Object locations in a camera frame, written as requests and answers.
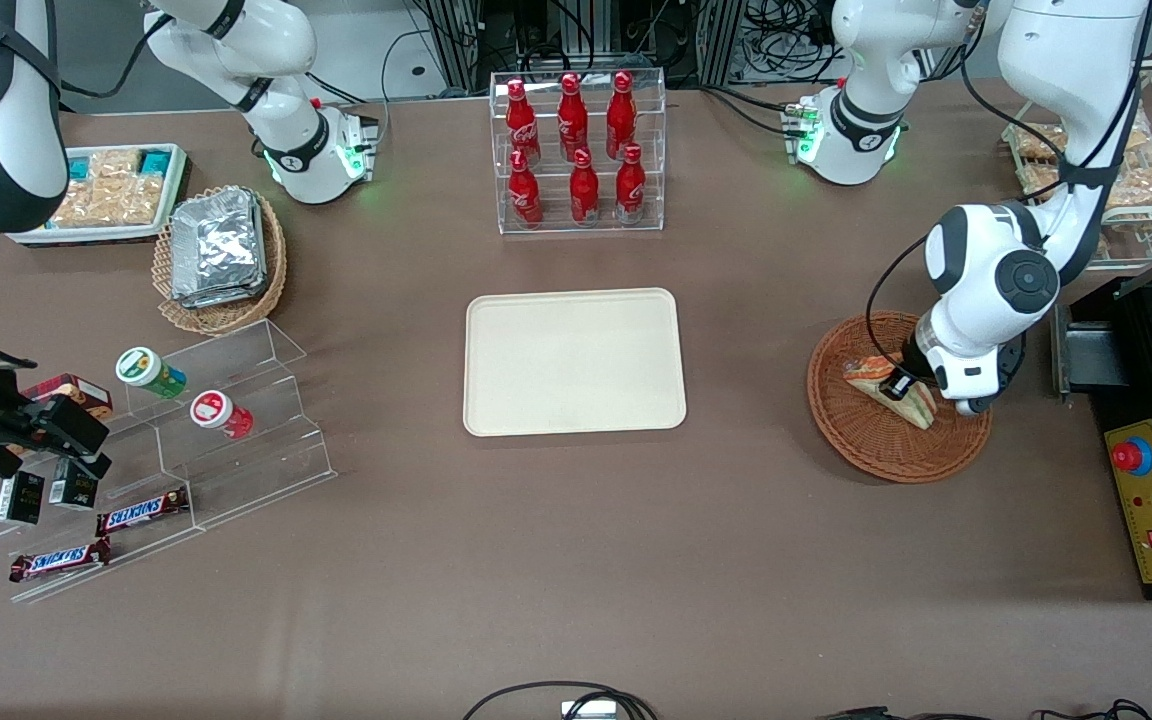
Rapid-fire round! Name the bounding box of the green can white lid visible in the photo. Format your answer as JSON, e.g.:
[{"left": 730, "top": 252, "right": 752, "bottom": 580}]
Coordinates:
[{"left": 115, "top": 346, "right": 188, "bottom": 401}]

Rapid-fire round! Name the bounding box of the clear acrylic stepped display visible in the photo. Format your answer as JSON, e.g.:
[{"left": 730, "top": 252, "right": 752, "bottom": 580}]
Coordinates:
[{"left": 0, "top": 318, "right": 339, "bottom": 605}]

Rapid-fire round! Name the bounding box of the oval tan wicker basket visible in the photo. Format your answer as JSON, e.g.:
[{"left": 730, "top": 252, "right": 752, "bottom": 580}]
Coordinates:
[{"left": 152, "top": 185, "right": 289, "bottom": 336}]

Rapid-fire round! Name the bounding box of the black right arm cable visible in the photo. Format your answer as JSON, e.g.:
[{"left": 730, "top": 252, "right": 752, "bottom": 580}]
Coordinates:
[{"left": 54, "top": 12, "right": 179, "bottom": 101}]

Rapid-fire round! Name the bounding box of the small black box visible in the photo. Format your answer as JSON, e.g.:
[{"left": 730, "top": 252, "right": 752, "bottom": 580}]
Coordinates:
[
  {"left": 48, "top": 458, "right": 101, "bottom": 512},
  {"left": 0, "top": 470, "right": 47, "bottom": 527}
]

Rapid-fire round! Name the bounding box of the black cable tangle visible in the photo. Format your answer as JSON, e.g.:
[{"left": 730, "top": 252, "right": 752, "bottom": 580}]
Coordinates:
[{"left": 741, "top": 0, "right": 843, "bottom": 83}]

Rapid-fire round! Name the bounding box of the black appliance base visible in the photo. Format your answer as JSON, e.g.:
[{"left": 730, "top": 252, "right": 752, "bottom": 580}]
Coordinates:
[{"left": 1066, "top": 277, "right": 1152, "bottom": 603}]

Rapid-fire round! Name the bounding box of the thin black cable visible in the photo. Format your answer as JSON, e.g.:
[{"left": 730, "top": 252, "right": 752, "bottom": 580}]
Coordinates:
[{"left": 816, "top": 698, "right": 1152, "bottom": 720}]

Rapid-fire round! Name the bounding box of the beige rectangular tray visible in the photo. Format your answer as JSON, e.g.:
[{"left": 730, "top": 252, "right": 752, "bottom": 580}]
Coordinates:
[{"left": 463, "top": 287, "right": 688, "bottom": 438}]

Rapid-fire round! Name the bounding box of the round brown wicker basket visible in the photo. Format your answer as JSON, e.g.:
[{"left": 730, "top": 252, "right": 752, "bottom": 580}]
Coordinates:
[{"left": 806, "top": 310, "right": 994, "bottom": 485}]

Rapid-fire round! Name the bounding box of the grey metal bracket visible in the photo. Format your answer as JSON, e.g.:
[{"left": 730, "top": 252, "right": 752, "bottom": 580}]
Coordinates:
[{"left": 1052, "top": 303, "right": 1133, "bottom": 402}]

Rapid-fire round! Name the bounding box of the red can white lid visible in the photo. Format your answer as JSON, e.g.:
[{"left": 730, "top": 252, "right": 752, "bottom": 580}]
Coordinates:
[{"left": 189, "top": 390, "right": 255, "bottom": 441}]

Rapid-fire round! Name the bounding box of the triangle sandwich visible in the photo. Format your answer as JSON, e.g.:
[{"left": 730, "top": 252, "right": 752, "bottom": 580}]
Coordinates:
[{"left": 842, "top": 352, "right": 938, "bottom": 431}]

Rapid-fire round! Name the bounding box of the red cola bottle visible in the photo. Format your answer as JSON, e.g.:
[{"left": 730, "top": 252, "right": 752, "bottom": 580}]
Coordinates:
[
  {"left": 569, "top": 148, "right": 601, "bottom": 227},
  {"left": 605, "top": 70, "right": 638, "bottom": 161},
  {"left": 507, "top": 148, "right": 545, "bottom": 229},
  {"left": 615, "top": 143, "right": 648, "bottom": 225},
  {"left": 505, "top": 78, "right": 542, "bottom": 167},
  {"left": 557, "top": 72, "right": 590, "bottom": 161}
]

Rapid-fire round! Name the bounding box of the beige cracker packet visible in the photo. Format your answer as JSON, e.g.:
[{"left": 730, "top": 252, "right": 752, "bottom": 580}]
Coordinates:
[
  {"left": 89, "top": 150, "right": 142, "bottom": 182},
  {"left": 50, "top": 175, "right": 164, "bottom": 230}
]

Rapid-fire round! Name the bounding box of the white snack tray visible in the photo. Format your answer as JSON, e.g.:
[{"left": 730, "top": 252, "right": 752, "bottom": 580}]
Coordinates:
[{"left": 6, "top": 143, "right": 189, "bottom": 247}]

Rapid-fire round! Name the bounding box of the aluminium frame post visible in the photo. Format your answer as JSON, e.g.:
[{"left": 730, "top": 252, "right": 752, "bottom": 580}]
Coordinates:
[
  {"left": 433, "top": 0, "right": 485, "bottom": 94},
  {"left": 696, "top": 0, "right": 749, "bottom": 87}
]

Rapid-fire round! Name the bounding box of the red brown chocolate box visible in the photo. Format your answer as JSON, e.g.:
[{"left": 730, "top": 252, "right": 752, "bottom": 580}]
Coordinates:
[{"left": 21, "top": 373, "right": 115, "bottom": 422}]

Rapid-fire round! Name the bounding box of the clear acrylic bottle rack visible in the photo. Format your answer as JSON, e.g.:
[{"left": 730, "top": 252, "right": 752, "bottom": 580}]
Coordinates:
[{"left": 490, "top": 68, "right": 667, "bottom": 236}]

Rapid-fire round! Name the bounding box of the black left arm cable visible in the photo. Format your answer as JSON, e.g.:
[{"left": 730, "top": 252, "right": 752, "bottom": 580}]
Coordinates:
[{"left": 865, "top": 0, "right": 1152, "bottom": 349}]

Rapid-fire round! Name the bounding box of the black looped cable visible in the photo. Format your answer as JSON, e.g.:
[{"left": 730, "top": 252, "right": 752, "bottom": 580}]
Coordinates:
[{"left": 461, "top": 681, "right": 659, "bottom": 720}]

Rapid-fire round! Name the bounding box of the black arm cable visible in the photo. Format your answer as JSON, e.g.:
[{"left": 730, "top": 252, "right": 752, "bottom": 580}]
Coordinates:
[
  {"left": 54, "top": 12, "right": 179, "bottom": 101},
  {"left": 865, "top": 0, "right": 1152, "bottom": 349}
]

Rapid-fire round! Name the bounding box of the brown Snickers bar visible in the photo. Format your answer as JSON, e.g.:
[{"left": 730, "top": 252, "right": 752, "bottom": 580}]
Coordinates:
[
  {"left": 96, "top": 486, "right": 191, "bottom": 538},
  {"left": 8, "top": 537, "right": 114, "bottom": 584}
]

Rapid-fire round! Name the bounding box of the silver foil packet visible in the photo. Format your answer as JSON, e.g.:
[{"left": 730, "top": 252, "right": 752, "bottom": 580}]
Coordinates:
[
  {"left": 170, "top": 188, "right": 266, "bottom": 296},
  {"left": 173, "top": 268, "right": 270, "bottom": 310}
]

